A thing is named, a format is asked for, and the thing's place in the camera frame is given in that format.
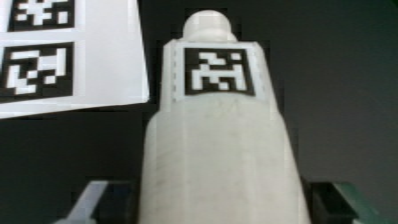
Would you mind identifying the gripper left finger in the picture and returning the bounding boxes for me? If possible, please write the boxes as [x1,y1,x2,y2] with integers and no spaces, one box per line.
[53,180,133,224]

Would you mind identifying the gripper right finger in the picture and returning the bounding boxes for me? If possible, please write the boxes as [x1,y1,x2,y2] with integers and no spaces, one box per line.
[305,182,380,224]

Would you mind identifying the white cylindrical table leg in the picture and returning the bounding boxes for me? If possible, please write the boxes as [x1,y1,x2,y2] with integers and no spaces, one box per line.
[138,10,310,224]

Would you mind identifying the white marker sheet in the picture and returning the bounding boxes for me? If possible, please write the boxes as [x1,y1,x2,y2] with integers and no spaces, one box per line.
[0,0,149,119]

